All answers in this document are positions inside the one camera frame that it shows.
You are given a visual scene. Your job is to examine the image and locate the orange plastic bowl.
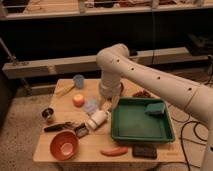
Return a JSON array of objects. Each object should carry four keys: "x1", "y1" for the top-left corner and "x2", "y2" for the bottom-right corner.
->
[{"x1": 50, "y1": 131, "x2": 79, "y2": 161}]

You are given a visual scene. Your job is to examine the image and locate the blue plastic cup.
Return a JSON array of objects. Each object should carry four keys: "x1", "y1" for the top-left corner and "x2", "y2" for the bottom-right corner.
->
[{"x1": 73, "y1": 74, "x2": 84, "y2": 89}]

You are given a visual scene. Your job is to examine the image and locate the dark rectangular sponge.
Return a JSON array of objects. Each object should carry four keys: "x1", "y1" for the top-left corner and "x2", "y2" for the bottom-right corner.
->
[{"x1": 132, "y1": 144, "x2": 157, "y2": 159}]

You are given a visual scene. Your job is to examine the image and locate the yellow banana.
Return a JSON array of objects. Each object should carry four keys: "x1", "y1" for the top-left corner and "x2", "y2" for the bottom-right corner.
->
[{"x1": 55, "y1": 85, "x2": 74, "y2": 96}]

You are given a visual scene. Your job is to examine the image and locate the small metal cup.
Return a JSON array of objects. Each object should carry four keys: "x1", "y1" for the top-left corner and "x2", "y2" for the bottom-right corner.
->
[{"x1": 42, "y1": 108, "x2": 54, "y2": 122}]

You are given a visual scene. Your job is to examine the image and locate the dark brown utensil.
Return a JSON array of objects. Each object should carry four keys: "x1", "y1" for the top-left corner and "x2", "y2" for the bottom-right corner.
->
[{"x1": 44, "y1": 122, "x2": 79, "y2": 132}]

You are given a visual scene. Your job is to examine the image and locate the white plastic bottle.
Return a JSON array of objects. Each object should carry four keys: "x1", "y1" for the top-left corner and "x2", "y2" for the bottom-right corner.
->
[{"x1": 87, "y1": 110, "x2": 108, "y2": 130}]

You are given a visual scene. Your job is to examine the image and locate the small dark box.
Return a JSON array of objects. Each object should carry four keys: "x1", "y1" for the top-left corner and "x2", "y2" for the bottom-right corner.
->
[{"x1": 74, "y1": 123, "x2": 89, "y2": 138}]

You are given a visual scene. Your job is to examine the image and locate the long metal beam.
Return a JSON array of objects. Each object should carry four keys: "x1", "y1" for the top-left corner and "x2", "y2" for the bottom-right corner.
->
[{"x1": 2, "y1": 47, "x2": 208, "y2": 79}]

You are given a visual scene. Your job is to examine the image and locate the orange carrot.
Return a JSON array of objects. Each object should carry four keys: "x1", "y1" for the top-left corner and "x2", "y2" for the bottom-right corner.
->
[{"x1": 100, "y1": 147, "x2": 128, "y2": 157}]

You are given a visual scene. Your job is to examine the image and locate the black cables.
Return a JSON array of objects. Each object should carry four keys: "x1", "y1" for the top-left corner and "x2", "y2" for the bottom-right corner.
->
[{"x1": 166, "y1": 99, "x2": 213, "y2": 171}]

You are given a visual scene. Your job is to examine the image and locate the purple bowl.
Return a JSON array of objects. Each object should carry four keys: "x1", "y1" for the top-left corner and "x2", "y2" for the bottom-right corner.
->
[{"x1": 120, "y1": 82, "x2": 124, "y2": 94}]

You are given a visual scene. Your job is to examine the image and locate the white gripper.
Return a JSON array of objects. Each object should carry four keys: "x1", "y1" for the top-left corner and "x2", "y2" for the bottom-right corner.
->
[{"x1": 98, "y1": 82, "x2": 122, "y2": 109}]

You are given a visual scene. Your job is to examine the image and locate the clear plastic bag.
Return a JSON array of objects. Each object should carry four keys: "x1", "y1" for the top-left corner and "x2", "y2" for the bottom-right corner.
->
[{"x1": 83, "y1": 98, "x2": 98, "y2": 115}]

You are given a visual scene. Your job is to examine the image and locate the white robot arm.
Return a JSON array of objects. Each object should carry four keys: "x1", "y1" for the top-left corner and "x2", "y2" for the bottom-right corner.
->
[{"x1": 96, "y1": 44, "x2": 213, "y2": 171}]

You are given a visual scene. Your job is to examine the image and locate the orange round fruit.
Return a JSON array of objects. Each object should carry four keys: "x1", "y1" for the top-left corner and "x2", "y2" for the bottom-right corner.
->
[{"x1": 73, "y1": 94, "x2": 85, "y2": 107}]

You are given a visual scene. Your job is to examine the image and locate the wooden table board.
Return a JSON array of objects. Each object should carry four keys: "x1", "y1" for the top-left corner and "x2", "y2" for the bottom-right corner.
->
[{"x1": 33, "y1": 79, "x2": 184, "y2": 164}]

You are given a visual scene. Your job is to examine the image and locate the green sponge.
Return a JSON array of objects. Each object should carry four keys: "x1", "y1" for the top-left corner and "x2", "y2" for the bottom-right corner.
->
[{"x1": 145, "y1": 102, "x2": 165, "y2": 115}]

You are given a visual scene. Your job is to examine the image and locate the green plastic tray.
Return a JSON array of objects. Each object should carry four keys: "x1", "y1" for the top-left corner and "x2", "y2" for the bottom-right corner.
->
[{"x1": 111, "y1": 98, "x2": 175, "y2": 143}]

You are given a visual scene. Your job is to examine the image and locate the red brown food pile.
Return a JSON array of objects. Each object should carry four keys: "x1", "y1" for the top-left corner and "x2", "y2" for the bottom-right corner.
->
[{"x1": 132, "y1": 90, "x2": 151, "y2": 98}]

